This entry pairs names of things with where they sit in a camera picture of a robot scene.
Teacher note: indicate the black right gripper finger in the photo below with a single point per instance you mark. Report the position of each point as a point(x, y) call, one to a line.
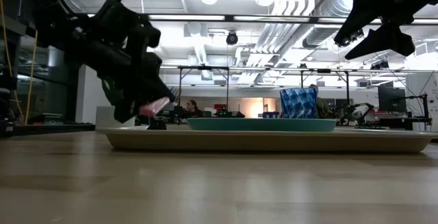
point(390, 39)
point(356, 22)

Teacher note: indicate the black aluminium table frame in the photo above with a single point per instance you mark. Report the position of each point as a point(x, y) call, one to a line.
point(51, 128)

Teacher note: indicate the white plant pot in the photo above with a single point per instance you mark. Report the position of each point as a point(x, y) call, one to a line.
point(104, 116)

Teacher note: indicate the black computer monitor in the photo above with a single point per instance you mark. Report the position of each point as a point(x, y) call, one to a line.
point(391, 99)

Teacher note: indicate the beige plastic tray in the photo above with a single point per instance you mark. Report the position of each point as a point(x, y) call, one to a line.
point(239, 143)

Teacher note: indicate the black overhead frame beam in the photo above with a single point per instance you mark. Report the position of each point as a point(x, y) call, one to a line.
point(229, 18)

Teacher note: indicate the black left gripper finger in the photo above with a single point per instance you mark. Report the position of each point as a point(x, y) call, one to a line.
point(126, 109)
point(154, 83)

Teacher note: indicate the black background workstation frame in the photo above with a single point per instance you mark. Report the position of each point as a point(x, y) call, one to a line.
point(205, 68)
point(323, 70)

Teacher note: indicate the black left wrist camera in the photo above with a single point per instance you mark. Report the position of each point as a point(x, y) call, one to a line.
point(149, 34)

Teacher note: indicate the black ceiling spotlight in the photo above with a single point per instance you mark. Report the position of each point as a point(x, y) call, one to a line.
point(232, 38)

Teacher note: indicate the blue faceted plastic cup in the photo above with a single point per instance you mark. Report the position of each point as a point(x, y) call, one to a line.
point(297, 104)

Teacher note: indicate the teal plastic plate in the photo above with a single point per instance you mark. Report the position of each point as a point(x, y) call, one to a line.
point(260, 124)

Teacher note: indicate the person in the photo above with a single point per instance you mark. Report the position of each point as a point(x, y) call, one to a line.
point(192, 110)
point(323, 109)

